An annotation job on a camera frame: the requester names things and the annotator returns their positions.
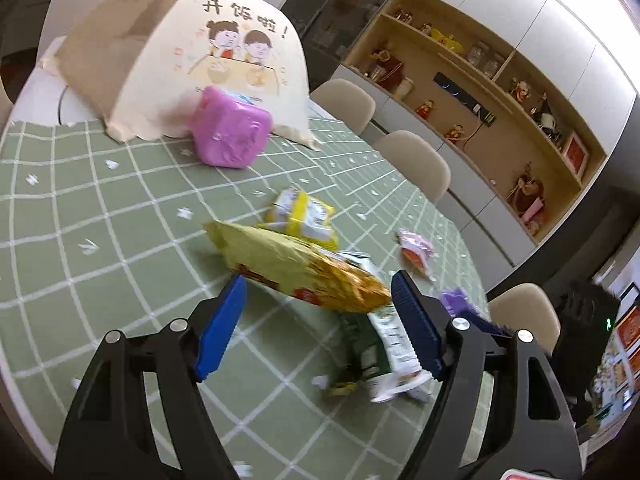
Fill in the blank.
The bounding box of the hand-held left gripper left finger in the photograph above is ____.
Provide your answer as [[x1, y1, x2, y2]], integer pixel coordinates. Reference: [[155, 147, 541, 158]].
[[54, 275, 249, 480]]

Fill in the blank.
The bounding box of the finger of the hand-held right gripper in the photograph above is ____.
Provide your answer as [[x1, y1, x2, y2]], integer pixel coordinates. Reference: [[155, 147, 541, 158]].
[[467, 308, 513, 339]]

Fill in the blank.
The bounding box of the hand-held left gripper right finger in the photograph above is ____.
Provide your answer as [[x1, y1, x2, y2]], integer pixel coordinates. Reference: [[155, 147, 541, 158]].
[[390, 270, 583, 480]]

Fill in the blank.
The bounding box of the purple wrapper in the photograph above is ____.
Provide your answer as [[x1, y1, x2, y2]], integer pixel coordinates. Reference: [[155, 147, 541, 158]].
[[439, 287, 484, 319]]

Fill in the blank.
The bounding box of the large yellow snack bag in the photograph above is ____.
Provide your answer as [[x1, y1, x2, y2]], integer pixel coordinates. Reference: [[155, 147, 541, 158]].
[[204, 219, 394, 314]]

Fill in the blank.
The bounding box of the beige dining chair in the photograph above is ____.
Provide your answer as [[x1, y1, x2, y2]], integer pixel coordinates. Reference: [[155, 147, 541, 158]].
[[309, 78, 377, 137], [487, 282, 562, 357], [372, 129, 452, 205]]

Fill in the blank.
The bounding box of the green and white packet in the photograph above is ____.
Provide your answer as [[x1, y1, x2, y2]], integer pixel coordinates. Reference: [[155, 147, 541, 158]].
[[320, 254, 432, 405]]

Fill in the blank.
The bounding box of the small pink wrapper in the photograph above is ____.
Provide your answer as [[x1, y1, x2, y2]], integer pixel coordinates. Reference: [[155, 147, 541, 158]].
[[397, 229, 437, 280]]

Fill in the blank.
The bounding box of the black appliance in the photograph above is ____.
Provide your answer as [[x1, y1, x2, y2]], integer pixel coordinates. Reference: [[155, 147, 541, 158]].
[[549, 279, 622, 428]]

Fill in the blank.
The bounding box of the pink tube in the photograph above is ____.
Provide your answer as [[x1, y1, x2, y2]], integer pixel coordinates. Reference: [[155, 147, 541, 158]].
[[520, 198, 544, 224]]

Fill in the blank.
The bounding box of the red gift bundle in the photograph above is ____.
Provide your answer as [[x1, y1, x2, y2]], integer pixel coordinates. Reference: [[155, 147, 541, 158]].
[[506, 162, 547, 217]]

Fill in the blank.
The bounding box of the small yellow packet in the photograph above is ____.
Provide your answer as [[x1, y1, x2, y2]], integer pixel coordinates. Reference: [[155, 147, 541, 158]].
[[263, 187, 339, 252]]

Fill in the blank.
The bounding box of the green checked tablecloth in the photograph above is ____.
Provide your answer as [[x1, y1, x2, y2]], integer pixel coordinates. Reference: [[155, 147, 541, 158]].
[[0, 109, 495, 480]]

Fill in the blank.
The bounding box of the red framed picture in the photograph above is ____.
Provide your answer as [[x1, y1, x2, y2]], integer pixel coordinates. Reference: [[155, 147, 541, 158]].
[[562, 131, 592, 169]]

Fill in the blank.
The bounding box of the purple plastic box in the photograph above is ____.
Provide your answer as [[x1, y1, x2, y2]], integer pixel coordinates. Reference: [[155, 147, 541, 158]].
[[192, 85, 274, 169]]

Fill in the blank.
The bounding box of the panda figure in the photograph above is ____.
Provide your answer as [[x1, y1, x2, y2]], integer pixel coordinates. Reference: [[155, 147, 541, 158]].
[[532, 94, 567, 137]]

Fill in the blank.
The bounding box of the black power strip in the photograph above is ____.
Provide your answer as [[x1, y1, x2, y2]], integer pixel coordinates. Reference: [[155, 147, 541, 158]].
[[433, 71, 497, 127]]

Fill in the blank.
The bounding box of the red and gold gift bag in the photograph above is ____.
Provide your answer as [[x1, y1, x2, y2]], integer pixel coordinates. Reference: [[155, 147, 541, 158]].
[[369, 48, 404, 87]]

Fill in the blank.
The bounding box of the printed cream food cover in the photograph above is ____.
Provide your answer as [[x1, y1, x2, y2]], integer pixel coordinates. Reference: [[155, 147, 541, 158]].
[[52, 0, 324, 152]]

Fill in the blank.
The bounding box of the yellow toy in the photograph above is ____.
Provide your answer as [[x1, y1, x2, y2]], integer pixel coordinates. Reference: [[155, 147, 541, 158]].
[[430, 27, 469, 52]]

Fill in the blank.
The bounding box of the dark glass cabinet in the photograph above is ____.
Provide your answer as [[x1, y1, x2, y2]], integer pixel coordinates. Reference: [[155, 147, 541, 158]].
[[277, 0, 423, 68]]

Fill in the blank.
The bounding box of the wooden wall shelf cabinet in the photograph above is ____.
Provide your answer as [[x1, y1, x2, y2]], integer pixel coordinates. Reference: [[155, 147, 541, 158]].
[[330, 0, 640, 266]]

